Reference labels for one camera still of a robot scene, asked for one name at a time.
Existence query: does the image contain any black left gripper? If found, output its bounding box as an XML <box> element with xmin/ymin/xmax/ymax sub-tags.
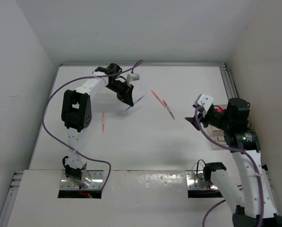
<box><xmin>106</xmin><ymin>80</ymin><xmax>133</xmax><ymax>106</ymax></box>

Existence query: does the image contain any blue ballpoint pen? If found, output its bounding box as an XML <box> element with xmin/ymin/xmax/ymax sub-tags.
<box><xmin>123</xmin><ymin>95</ymin><xmax>145</xmax><ymax>113</ymax></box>

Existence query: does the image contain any pink double-ended pen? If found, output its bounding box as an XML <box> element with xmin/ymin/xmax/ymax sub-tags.
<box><xmin>102</xmin><ymin>111</ymin><xmax>106</xmax><ymax>134</ymax></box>

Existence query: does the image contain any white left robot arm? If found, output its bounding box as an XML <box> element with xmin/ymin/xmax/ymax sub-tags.
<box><xmin>61</xmin><ymin>63</ymin><xmax>140</xmax><ymax>184</ymax></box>

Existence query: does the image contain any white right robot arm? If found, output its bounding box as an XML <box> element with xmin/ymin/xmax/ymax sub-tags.
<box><xmin>186</xmin><ymin>94</ymin><xmax>282</xmax><ymax>227</ymax></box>

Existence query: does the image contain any purple double-ended pen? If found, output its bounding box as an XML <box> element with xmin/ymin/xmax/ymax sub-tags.
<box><xmin>165</xmin><ymin>104</ymin><xmax>176</xmax><ymax>120</ymax></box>

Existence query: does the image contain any clear plastic organizer tray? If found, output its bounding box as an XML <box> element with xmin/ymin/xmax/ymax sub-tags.
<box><xmin>204</xmin><ymin>105</ymin><xmax>254</xmax><ymax>150</ymax></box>

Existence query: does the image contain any orange double-ended pen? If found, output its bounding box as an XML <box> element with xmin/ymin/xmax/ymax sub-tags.
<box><xmin>151</xmin><ymin>90</ymin><xmax>166</xmax><ymax>108</ymax></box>

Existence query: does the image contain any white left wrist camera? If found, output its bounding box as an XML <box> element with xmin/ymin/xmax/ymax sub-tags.
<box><xmin>126</xmin><ymin>73</ymin><xmax>140</xmax><ymax>84</ymax></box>

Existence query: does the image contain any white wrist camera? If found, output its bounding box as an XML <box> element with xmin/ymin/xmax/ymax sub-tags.
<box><xmin>126</xmin><ymin>73</ymin><xmax>140</xmax><ymax>84</ymax></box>
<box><xmin>194</xmin><ymin>94</ymin><xmax>214</xmax><ymax>117</ymax></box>

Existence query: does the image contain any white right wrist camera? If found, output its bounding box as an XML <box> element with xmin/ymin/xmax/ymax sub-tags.
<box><xmin>194</xmin><ymin>94</ymin><xmax>214</xmax><ymax>117</ymax></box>

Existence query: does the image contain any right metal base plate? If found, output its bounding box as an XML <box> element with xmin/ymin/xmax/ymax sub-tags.
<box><xmin>185</xmin><ymin>171</ymin><xmax>218</xmax><ymax>191</ymax></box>

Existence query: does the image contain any metal base plate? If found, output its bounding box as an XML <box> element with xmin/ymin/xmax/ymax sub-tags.
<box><xmin>185</xmin><ymin>171</ymin><xmax>218</xmax><ymax>191</ymax></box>
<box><xmin>59</xmin><ymin>170</ymin><xmax>103</xmax><ymax>191</ymax></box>

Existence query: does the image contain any aluminium frame rail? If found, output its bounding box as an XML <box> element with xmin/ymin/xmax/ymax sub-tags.
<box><xmin>60</xmin><ymin>62</ymin><xmax>226</xmax><ymax>68</ymax></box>

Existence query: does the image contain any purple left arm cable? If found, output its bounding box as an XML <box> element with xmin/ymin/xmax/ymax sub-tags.
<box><xmin>42</xmin><ymin>59</ymin><xmax>143</xmax><ymax>192</ymax></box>

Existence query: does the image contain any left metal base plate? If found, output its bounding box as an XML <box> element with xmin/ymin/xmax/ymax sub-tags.
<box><xmin>59</xmin><ymin>170</ymin><xmax>103</xmax><ymax>191</ymax></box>

